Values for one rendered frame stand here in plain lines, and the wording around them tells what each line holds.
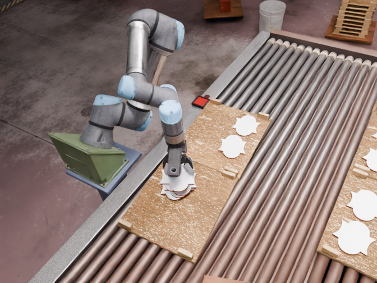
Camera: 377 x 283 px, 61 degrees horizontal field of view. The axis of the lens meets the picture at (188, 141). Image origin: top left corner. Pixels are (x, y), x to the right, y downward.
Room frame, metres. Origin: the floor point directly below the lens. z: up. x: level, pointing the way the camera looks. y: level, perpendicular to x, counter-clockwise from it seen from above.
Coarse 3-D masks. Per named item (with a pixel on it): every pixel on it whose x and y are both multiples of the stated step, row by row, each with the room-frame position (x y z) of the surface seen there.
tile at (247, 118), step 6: (240, 120) 1.16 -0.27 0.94; (246, 120) 1.16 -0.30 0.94; (252, 120) 1.15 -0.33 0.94; (234, 126) 1.12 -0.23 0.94; (240, 126) 1.12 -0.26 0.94; (246, 126) 1.11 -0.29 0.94; (252, 126) 1.11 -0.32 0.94; (240, 132) 1.08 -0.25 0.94; (246, 132) 1.07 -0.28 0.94; (252, 132) 1.07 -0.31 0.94
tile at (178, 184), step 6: (180, 174) 0.81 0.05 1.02; (186, 174) 0.81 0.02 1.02; (168, 180) 0.79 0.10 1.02; (174, 180) 0.78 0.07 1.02; (180, 180) 0.78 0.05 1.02; (186, 180) 0.78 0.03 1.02; (192, 180) 0.77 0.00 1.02; (174, 186) 0.75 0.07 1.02; (180, 186) 0.75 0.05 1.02; (186, 186) 0.75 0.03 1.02
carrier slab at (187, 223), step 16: (160, 176) 0.87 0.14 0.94; (208, 176) 0.84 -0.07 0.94; (224, 176) 0.83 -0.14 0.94; (144, 192) 0.80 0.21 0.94; (160, 192) 0.79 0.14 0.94; (192, 192) 0.77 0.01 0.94; (208, 192) 0.76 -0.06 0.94; (224, 192) 0.75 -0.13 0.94; (128, 208) 0.73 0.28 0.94; (144, 208) 0.72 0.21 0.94; (160, 208) 0.71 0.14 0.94; (176, 208) 0.70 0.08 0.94; (192, 208) 0.69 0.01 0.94; (208, 208) 0.68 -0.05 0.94; (144, 224) 0.65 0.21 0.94; (160, 224) 0.64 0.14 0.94; (176, 224) 0.63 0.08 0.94; (192, 224) 0.62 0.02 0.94; (208, 224) 0.62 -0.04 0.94; (160, 240) 0.57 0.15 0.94; (176, 240) 0.56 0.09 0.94; (192, 240) 0.56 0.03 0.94
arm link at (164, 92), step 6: (168, 84) 0.97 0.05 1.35; (156, 90) 0.90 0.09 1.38; (162, 90) 0.91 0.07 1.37; (168, 90) 0.93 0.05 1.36; (174, 90) 0.94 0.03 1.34; (156, 96) 0.89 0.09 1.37; (162, 96) 0.89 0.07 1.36; (168, 96) 0.90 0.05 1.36; (174, 96) 0.91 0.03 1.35; (150, 102) 0.88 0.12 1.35; (156, 102) 0.88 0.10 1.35; (162, 102) 0.88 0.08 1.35
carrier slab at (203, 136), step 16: (208, 112) 1.25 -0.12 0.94; (224, 112) 1.24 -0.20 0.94; (240, 112) 1.23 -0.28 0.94; (192, 128) 1.15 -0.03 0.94; (208, 128) 1.14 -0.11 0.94; (224, 128) 1.13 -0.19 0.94; (256, 128) 1.10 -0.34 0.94; (192, 144) 1.04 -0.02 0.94; (208, 144) 1.03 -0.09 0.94; (256, 144) 1.00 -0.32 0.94; (192, 160) 0.94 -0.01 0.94; (208, 160) 0.93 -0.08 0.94; (224, 160) 0.92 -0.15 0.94; (240, 160) 0.91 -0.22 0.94; (240, 176) 0.82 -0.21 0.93
